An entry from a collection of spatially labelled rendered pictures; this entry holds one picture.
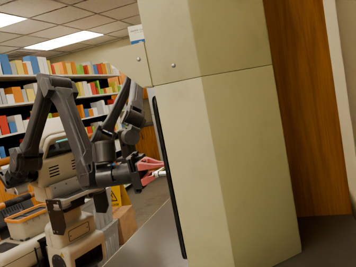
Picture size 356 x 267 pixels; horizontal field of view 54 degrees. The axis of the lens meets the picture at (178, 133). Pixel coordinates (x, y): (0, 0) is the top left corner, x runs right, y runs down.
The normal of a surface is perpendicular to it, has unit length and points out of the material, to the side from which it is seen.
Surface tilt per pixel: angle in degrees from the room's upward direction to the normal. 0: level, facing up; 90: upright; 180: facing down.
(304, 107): 90
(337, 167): 90
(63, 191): 90
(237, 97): 90
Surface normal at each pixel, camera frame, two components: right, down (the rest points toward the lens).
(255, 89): 0.44, 0.01
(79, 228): 0.83, 0.04
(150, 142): -0.31, 0.16
